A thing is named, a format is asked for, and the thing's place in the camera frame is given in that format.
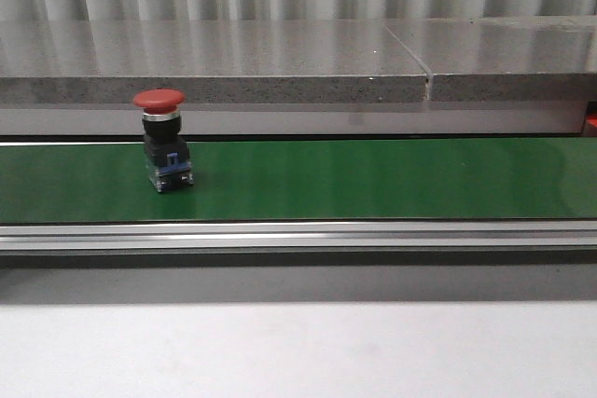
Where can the red mushroom push button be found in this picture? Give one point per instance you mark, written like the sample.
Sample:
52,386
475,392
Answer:
168,161

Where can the grey stone slab left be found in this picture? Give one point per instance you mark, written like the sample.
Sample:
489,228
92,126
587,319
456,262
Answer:
212,62

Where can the grey stone slab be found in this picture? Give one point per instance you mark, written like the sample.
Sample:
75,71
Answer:
502,60
212,62

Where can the green conveyor belt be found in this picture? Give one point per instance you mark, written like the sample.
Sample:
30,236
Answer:
462,178

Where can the grey stone slab right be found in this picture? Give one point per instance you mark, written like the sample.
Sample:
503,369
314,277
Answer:
502,60

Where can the aluminium conveyor side rail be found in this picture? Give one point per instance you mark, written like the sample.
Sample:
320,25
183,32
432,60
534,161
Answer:
302,237

